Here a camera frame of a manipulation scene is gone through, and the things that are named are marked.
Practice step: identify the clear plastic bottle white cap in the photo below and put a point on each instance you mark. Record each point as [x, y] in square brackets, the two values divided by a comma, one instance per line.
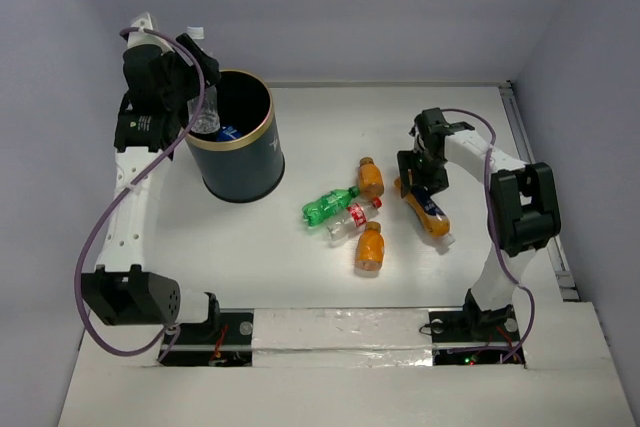
[208, 121]

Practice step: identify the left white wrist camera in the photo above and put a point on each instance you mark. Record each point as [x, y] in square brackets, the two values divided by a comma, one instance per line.
[139, 36]

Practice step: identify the small orange bottle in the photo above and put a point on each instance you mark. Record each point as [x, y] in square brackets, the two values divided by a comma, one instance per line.
[369, 179]
[370, 249]

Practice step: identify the green plastic bottle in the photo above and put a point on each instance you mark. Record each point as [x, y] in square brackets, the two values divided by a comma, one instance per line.
[318, 211]

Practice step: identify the silver foil strip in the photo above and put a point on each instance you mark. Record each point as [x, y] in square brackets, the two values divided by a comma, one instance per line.
[340, 338]

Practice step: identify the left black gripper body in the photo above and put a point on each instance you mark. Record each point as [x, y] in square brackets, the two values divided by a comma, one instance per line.
[198, 63]

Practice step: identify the clear bottle red label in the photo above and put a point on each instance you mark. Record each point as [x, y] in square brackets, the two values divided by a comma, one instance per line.
[352, 219]

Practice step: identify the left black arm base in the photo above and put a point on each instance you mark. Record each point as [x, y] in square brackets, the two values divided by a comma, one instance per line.
[226, 342]

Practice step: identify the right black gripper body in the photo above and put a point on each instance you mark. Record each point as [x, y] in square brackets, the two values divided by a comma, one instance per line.
[429, 171]

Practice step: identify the dark bin with gold rim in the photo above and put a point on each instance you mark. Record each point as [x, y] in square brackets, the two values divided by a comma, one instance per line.
[249, 166]

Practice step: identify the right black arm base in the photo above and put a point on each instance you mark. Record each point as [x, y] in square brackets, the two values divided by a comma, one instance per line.
[469, 336]

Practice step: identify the large orange bottle blue label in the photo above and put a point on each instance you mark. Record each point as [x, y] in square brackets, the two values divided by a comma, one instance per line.
[432, 218]

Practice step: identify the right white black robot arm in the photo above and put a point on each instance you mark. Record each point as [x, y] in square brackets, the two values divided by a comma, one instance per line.
[522, 216]

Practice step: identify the clear bottle blue label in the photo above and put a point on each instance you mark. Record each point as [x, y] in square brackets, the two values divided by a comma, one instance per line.
[228, 133]

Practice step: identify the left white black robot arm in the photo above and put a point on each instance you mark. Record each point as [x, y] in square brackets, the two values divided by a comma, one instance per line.
[162, 75]

